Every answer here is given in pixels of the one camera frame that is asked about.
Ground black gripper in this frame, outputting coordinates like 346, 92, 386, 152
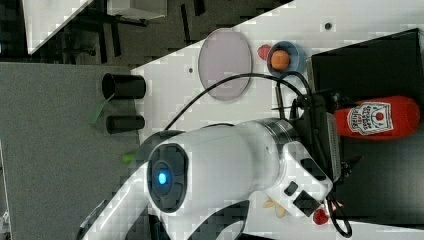
289, 90, 364, 184

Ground red ketchup bottle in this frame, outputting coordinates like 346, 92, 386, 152
334, 96, 421, 140

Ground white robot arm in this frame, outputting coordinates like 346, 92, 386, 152
79, 118, 341, 240

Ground red strawberry toy near oven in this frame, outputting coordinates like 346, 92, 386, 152
313, 208, 329, 225

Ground black toaster oven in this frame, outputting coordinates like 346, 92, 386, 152
311, 29, 423, 229

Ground blue bowl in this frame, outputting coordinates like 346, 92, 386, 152
267, 41, 307, 77

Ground orange fruit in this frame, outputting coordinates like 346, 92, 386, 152
271, 50, 290, 70

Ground peeled banana toy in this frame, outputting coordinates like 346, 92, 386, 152
263, 199, 286, 218

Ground lilac round plate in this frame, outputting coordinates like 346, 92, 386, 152
198, 28, 253, 101

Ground green pear toy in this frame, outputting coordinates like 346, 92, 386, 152
122, 153, 135, 163

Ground black cylinder cup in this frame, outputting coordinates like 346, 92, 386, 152
106, 115, 145, 134
102, 73, 147, 100

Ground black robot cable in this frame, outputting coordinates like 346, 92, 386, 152
163, 72, 354, 239

